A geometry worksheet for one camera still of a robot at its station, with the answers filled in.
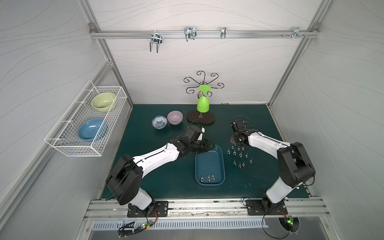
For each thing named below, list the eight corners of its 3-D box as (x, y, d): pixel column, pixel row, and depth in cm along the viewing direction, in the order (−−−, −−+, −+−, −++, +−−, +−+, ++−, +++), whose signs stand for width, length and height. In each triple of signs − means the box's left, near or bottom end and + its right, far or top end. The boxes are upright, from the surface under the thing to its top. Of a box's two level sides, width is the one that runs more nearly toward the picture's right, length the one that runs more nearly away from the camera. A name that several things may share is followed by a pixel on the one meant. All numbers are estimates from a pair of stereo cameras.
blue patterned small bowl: (152, 130, 108) (150, 125, 104) (154, 119, 114) (153, 115, 110) (166, 130, 108) (165, 125, 104) (168, 119, 114) (167, 115, 110)
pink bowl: (167, 126, 109) (166, 121, 104) (169, 116, 116) (168, 110, 111) (182, 126, 109) (181, 121, 104) (183, 116, 116) (182, 110, 111)
